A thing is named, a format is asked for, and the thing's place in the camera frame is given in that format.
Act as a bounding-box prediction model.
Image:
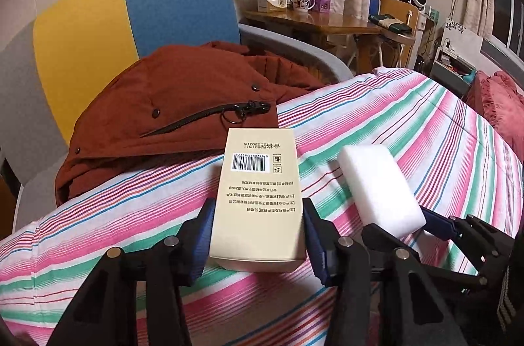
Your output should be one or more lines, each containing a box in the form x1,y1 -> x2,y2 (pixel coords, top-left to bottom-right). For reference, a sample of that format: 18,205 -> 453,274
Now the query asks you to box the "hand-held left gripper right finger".
302,198 -> 467,346

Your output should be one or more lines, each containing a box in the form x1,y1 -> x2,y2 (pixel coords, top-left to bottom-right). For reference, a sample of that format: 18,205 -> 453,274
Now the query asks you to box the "white panel with flower decals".
440,20 -> 484,56

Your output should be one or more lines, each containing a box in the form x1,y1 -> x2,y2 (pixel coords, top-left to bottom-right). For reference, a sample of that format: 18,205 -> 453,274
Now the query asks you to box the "striped bed sheet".
0,65 -> 524,346

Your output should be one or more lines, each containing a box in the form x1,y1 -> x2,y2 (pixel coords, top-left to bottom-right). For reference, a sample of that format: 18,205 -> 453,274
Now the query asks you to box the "beige carton box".
209,127 -> 308,274

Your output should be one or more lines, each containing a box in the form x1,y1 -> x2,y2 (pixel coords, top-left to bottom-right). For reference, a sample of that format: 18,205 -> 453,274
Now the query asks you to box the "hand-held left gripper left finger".
47,198 -> 217,346

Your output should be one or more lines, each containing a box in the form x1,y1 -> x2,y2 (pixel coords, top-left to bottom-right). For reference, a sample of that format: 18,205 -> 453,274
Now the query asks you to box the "dark green bag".
368,13 -> 412,34

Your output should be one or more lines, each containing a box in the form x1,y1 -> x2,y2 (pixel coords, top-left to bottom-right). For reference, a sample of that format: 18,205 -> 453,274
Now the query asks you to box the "red quilted pillow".
464,69 -> 524,154

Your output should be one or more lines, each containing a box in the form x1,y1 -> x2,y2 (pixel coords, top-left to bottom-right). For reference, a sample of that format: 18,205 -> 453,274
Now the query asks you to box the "wooden desk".
246,8 -> 416,72

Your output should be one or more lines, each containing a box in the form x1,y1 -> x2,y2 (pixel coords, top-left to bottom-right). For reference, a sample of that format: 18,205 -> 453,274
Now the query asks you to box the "rust brown jacket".
54,41 -> 328,207

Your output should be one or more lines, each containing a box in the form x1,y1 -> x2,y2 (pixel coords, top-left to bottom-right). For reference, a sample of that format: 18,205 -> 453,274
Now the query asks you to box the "grey storage shelf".
430,47 -> 471,93

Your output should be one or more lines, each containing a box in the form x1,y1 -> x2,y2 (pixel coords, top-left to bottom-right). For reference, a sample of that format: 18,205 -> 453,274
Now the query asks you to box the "side window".
491,0 -> 524,52

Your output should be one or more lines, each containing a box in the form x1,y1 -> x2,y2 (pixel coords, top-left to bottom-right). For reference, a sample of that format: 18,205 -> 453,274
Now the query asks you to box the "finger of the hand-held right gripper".
361,222 -> 488,287
421,207 -> 514,261

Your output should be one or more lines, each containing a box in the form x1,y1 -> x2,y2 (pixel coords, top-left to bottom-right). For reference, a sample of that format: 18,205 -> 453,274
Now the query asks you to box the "grey yellow blue armchair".
0,0 -> 355,236

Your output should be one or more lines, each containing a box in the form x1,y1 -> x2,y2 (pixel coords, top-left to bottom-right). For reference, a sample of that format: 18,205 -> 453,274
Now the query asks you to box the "white sponge block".
336,144 -> 427,238

